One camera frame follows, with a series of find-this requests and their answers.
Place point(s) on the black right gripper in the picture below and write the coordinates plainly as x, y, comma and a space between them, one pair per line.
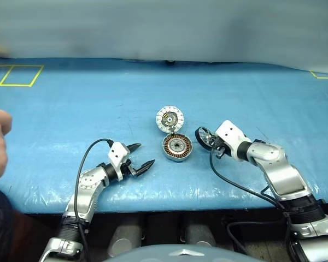
220, 147

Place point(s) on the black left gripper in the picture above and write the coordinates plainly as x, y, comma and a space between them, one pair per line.
128, 167

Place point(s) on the black rimmed silver spoked rotor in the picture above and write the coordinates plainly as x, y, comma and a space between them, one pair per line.
199, 137

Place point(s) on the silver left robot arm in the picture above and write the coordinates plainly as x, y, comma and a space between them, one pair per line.
87, 185

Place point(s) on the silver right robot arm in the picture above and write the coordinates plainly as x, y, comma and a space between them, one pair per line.
278, 169

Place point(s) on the silver motor stator housing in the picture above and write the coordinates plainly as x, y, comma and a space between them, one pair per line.
177, 146

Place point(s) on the silver motor cover with circuit board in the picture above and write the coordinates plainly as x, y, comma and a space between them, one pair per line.
164, 112

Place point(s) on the blue plastic table cover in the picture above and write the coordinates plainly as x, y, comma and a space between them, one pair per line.
71, 114

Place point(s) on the grey rounded cylinder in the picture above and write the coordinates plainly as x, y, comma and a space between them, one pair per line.
201, 232
124, 237

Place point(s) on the small black round object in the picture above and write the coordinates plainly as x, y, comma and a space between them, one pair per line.
169, 62

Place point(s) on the grey robot torso shell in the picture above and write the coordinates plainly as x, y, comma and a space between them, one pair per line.
166, 253

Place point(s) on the white backdrop sheet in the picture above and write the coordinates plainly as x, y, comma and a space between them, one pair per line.
164, 27

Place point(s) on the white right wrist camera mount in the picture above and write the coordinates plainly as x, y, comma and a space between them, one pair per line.
231, 131

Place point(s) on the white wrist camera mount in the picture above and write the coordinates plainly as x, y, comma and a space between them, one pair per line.
231, 131
117, 152

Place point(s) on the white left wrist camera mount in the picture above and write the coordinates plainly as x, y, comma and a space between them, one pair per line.
117, 152

